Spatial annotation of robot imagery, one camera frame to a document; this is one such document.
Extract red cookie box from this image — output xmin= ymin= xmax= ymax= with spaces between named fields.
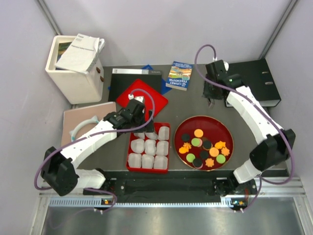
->
xmin=126 ymin=122 xmax=170 ymax=174

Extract orange flower cookie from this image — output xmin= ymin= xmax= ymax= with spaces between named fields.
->
xmin=183 ymin=142 xmax=192 ymax=151
xmin=205 ymin=158 xmax=215 ymax=167

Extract orange round cracker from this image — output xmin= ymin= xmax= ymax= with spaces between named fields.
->
xmin=194 ymin=129 xmax=204 ymax=138
xmin=209 ymin=147 xmax=219 ymax=157

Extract green macaron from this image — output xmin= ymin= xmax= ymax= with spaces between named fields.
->
xmin=216 ymin=154 xmax=226 ymax=164
xmin=191 ymin=138 xmax=200 ymax=147
xmin=186 ymin=153 xmax=196 ymax=163

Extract metal tongs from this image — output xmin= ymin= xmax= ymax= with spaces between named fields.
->
xmin=207 ymin=98 xmax=215 ymax=109

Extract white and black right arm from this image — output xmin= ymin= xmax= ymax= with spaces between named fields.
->
xmin=205 ymin=60 xmax=296 ymax=196

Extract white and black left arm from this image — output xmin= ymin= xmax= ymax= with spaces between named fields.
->
xmin=38 ymin=96 xmax=155 ymax=196

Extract white paper cup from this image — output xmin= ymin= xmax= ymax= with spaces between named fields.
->
xmin=144 ymin=139 xmax=157 ymax=156
xmin=128 ymin=153 xmax=142 ymax=168
xmin=145 ymin=132 xmax=158 ymax=140
xmin=131 ymin=139 xmax=145 ymax=154
xmin=134 ymin=133 xmax=145 ymax=140
xmin=141 ymin=154 xmax=155 ymax=169
xmin=156 ymin=141 xmax=169 ymax=156
xmin=153 ymin=155 xmax=168 ymax=170
xmin=158 ymin=126 xmax=170 ymax=141

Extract red box lid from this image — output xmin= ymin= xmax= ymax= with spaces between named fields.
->
xmin=116 ymin=79 xmax=168 ymax=118

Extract blue paperback book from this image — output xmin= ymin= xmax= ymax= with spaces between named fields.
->
xmin=165 ymin=61 xmax=193 ymax=91

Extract black flat notebook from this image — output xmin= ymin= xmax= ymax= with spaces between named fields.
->
xmin=108 ymin=68 xmax=163 ymax=102

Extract pink notebook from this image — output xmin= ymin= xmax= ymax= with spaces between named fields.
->
xmin=61 ymin=102 xmax=116 ymax=146

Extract light blue headphones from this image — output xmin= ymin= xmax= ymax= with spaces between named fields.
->
xmin=69 ymin=116 xmax=99 ymax=142

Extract white storage box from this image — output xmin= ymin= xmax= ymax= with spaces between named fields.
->
xmin=45 ymin=35 xmax=104 ymax=104

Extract dark red round plate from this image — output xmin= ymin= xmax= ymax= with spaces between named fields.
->
xmin=174 ymin=116 xmax=234 ymax=171

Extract orange fish cookie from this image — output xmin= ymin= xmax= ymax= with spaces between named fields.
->
xmin=214 ymin=141 xmax=226 ymax=149

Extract black pink sandwich cookie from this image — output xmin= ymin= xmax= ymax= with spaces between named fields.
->
xmin=192 ymin=158 xmax=203 ymax=169

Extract orange star cookie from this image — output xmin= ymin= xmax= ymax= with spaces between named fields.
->
xmin=221 ymin=147 xmax=230 ymax=156

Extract white paper manual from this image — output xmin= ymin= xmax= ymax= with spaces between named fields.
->
xmin=55 ymin=33 xmax=105 ymax=74

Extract black ring binder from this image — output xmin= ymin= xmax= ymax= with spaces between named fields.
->
xmin=217 ymin=59 xmax=281 ymax=107

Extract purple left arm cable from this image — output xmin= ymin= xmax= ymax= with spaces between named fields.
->
xmin=33 ymin=89 xmax=155 ymax=213

